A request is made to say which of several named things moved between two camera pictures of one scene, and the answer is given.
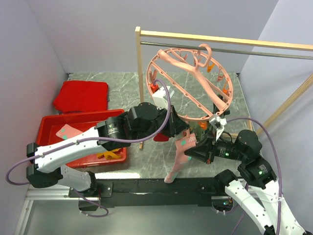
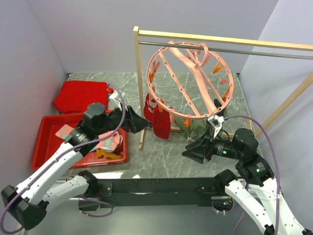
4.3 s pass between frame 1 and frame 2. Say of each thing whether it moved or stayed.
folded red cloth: stayed
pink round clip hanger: stayed
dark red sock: moved
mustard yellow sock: stayed
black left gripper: moved
